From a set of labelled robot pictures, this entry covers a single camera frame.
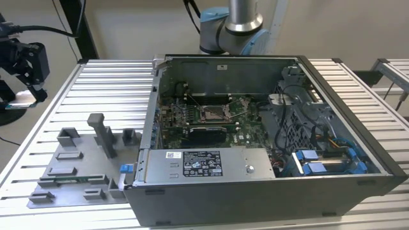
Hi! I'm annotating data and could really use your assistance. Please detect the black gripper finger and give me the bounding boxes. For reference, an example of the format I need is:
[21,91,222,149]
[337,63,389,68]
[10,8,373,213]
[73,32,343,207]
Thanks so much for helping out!
[18,73,49,103]
[0,78,17,111]

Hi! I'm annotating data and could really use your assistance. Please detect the silver square CPU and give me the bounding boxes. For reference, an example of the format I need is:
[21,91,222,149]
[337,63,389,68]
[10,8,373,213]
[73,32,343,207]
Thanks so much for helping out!
[5,100,37,110]

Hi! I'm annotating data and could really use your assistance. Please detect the CPU socket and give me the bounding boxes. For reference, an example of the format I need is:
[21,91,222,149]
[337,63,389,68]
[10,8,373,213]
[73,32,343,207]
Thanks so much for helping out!
[198,104,232,122]

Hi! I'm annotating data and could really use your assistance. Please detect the black round stand foot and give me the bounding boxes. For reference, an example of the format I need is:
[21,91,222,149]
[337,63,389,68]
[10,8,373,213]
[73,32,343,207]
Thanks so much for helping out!
[0,109,28,127]

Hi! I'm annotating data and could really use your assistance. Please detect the grey parts rack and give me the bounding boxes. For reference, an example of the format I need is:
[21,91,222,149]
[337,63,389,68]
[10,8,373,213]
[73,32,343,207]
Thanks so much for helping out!
[25,113,142,208]

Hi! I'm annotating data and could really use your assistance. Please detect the green RAM stick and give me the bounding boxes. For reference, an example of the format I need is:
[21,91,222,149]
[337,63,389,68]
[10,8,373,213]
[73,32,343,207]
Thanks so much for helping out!
[46,175,106,182]

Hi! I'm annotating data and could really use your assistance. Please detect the thin metal locking lever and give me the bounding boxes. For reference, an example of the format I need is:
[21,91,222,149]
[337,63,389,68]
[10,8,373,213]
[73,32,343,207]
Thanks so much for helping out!
[188,93,205,108]

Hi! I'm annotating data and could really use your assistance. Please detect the black installed RAM stick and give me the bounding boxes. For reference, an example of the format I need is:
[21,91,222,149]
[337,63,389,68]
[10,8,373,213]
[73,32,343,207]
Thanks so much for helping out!
[188,93,233,100]

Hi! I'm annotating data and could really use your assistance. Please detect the black graphics card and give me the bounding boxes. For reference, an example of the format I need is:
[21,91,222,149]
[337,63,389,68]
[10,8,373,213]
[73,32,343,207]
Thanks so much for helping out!
[186,126,228,147]

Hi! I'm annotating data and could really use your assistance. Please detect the silver power supply with label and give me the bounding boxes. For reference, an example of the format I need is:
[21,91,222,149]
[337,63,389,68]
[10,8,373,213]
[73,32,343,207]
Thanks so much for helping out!
[136,148,277,185]

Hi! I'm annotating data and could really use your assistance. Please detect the metal socket cover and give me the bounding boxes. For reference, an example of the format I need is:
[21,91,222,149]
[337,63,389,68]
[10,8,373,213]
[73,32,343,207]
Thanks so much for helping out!
[226,97,250,116]

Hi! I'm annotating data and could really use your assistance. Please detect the green motherboard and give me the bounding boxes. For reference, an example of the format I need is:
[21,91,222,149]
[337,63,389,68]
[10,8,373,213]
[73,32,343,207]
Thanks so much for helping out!
[157,94,276,150]

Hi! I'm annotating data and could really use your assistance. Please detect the grey drive cage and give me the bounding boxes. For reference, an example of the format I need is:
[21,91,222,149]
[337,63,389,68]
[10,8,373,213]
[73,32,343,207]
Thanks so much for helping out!
[258,66,339,154]

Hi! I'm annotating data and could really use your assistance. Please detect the black open PC case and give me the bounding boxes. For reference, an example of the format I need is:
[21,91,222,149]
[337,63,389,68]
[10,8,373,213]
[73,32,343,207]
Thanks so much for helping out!
[122,54,409,227]

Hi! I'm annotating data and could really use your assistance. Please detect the neighbouring metal slat table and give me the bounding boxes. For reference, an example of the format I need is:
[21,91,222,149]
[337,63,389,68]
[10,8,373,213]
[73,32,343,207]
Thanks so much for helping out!
[370,58,409,95]

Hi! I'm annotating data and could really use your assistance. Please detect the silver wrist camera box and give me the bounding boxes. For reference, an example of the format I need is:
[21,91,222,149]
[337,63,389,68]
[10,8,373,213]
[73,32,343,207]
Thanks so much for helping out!
[0,14,20,44]

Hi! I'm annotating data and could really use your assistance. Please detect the black camera cable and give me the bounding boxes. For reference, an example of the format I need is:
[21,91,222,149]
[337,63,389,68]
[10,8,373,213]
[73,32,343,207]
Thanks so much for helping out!
[12,0,86,38]

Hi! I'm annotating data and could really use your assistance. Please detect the black frame post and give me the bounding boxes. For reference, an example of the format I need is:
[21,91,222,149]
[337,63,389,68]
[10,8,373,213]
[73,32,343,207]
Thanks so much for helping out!
[60,0,100,62]

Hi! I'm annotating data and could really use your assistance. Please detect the blue disk carrier silver handle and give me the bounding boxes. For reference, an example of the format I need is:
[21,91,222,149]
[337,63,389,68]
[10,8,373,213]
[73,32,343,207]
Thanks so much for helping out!
[117,163,134,191]

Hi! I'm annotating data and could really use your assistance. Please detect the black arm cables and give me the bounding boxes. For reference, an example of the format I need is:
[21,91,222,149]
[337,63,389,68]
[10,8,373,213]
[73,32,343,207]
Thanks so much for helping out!
[182,0,202,34]

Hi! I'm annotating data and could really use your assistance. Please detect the black wire in case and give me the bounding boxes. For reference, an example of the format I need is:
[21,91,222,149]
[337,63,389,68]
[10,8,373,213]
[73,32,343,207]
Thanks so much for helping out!
[270,81,317,154]

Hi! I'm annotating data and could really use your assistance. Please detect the black table bracket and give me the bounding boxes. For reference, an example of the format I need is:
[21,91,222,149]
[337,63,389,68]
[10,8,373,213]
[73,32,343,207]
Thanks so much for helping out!
[351,70,383,87]

